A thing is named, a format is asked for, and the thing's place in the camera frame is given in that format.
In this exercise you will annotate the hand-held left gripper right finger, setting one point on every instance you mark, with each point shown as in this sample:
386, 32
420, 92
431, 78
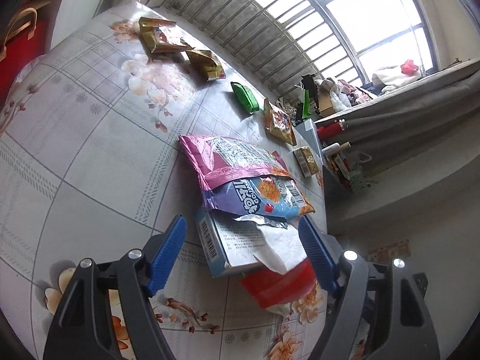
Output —
318, 255

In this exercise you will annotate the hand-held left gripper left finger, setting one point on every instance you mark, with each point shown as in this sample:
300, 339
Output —
168, 251

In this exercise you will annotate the white tissue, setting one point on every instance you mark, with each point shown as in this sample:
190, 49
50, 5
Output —
285, 247

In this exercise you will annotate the light blue carton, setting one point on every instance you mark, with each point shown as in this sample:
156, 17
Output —
221, 243

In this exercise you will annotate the blue and orange snack bag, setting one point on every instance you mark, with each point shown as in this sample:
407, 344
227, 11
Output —
270, 198

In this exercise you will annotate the pink snack bag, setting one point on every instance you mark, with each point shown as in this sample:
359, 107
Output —
228, 157

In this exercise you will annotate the grey cabinet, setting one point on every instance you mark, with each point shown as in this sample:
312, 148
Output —
335, 198

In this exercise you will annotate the patterned wrapped roll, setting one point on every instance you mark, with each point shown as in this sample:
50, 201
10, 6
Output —
388, 249

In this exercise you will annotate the green plastic desk basket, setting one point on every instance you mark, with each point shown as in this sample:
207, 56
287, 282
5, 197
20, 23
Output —
356, 182

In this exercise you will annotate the small yellow carton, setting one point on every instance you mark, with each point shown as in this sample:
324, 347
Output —
306, 161

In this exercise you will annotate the small white bottle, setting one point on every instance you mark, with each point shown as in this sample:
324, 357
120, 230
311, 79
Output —
335, 149

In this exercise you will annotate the floral plastic tablecloth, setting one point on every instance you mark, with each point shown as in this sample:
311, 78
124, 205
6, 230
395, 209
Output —
93, 157

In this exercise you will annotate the red thermos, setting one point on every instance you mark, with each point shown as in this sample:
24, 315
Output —
330, 129

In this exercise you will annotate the orange patterned snack packet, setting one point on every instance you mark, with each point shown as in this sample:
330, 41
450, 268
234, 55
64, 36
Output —
279, 122

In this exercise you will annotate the green paper bag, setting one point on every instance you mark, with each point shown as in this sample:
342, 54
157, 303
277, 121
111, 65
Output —
304, 103

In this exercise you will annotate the cardboard box with clothes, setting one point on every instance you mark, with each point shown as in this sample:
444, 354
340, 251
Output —
325, 101

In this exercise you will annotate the beige curtain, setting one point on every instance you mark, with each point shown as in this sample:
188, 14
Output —
412, 120

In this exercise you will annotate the small green packet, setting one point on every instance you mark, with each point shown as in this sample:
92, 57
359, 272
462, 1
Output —
245, 97

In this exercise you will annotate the small gold snack wrapper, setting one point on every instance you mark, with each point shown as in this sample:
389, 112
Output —
206, 65

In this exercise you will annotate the white cloth bundle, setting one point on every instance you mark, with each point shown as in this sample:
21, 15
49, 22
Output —
393, 78

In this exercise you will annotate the red plastic bag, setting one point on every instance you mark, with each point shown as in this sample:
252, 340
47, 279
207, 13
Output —
408, 67

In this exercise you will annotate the large gold snack wrapper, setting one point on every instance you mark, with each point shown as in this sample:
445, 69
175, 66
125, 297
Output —
161, 35

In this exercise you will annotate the metal balcony railing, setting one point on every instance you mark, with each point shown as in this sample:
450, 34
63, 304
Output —
262, 26

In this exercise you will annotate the red gift bag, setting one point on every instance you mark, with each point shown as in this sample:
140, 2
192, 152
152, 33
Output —
18, 67

